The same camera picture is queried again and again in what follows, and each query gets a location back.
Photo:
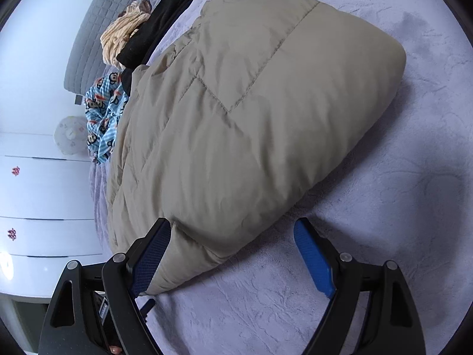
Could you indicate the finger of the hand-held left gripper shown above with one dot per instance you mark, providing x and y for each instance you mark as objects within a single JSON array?
[{"x": 148, "y": 305}]

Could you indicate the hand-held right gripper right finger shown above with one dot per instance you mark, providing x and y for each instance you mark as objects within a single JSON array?
[{"x": 314, "y": 259}]

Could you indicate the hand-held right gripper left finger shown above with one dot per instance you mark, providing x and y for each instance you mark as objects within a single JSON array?
[{"x": 149, "y": 259}]

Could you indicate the beige puffer jacket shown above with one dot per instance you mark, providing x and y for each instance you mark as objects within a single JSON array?
[{"x": 229, "y": 137}]

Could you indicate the person's left hand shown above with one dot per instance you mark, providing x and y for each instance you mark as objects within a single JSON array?
[{"x": 115, "y": 351}]

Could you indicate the purple bed blanket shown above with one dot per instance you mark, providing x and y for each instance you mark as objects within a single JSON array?
[{"x": 369, "y": 229}]

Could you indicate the white wardrobe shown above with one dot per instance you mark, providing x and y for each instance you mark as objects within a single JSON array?
[{"x": 40, "y": 199}]

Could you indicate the white covered fan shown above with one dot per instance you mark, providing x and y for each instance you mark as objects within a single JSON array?
[{"x": 70, "y": 135}]

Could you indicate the blue monkey print cloth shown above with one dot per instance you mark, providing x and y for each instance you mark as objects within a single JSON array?
[{"x": 103, "y": 114}]

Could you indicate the beige striped garment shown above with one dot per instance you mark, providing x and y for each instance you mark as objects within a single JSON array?
[{"x": 118, "y": 37}]

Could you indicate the grey quilted headboard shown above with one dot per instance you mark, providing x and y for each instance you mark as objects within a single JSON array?
[{"x": 88, "y": 37}]

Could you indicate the black garment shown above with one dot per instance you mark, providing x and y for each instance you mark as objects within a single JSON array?
[{"x": 162, "y": 14}]

